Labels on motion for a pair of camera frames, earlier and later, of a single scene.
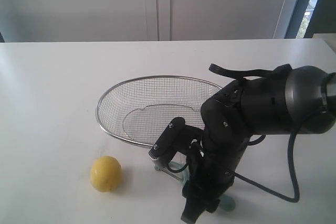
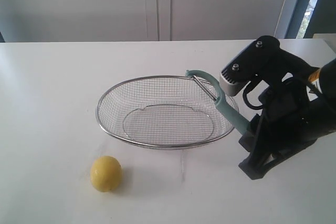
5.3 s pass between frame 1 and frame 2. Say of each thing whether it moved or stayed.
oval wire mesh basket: stayed
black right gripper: moved
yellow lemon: stayed
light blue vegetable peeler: moved
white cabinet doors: stayed
